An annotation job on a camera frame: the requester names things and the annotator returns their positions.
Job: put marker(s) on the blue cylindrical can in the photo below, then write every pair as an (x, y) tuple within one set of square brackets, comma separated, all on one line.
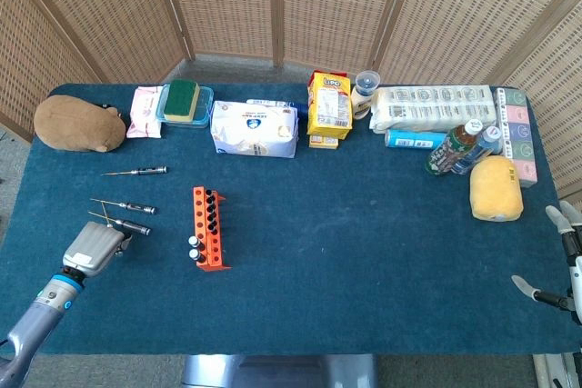
[(409, 139)]

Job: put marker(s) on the white blue tissue pack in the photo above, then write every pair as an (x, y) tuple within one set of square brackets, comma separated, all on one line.
[(254, 131)]

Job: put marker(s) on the blue felt table cover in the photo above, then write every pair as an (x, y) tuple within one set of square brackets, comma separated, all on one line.
[(341, 247)]

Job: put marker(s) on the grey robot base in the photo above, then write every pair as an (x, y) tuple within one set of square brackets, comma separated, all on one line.
[(282, 372)]

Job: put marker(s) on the multicolour tissue pack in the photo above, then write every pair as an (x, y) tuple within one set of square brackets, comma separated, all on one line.
[(518, 133)]

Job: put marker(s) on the grey metal frame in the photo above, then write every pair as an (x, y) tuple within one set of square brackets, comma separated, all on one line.
[(552, 372)]

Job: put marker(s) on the small yellow box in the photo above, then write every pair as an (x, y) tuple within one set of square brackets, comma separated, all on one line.
[(324, 142)]

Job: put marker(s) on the orange tube rack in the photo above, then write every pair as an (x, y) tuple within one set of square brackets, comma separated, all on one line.
[(201, 211)]

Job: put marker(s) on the green tea bottle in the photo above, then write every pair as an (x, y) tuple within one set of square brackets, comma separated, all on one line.
[(450, 152)]

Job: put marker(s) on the blue label drink bottle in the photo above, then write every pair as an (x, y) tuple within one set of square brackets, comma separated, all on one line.
[(482, 145)]

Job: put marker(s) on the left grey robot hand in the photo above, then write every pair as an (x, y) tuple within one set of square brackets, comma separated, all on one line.
[(91, 247)]

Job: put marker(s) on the yellow bread plush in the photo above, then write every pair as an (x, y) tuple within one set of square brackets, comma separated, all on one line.
[(495, 188)]

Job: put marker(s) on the brown capybara plush toy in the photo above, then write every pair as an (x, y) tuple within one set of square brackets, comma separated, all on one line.
[(73, 124)]

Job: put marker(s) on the white paper towel pack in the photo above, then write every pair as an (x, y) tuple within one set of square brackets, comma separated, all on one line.
[(432, 106)]

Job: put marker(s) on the pink wet wipes pack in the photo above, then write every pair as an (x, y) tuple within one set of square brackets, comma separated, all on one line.
[(142, 115)]

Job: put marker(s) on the green yellow sponge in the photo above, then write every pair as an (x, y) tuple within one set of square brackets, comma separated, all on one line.
[(181, 99)]

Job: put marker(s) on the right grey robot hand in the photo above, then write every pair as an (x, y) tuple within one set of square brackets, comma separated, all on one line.
[(576, 279)]

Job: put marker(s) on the clear plastic food container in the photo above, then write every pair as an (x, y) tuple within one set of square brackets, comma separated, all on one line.
[(204, 106)]

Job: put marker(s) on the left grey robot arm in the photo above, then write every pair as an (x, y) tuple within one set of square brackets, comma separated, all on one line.
[(36, 324)]

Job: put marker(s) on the mayonnaise squeeze bottle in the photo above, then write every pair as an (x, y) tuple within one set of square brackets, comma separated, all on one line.
[(362, 99)]

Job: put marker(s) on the yellow biscuit bag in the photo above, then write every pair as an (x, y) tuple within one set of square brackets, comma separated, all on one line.
[(329, 108)]

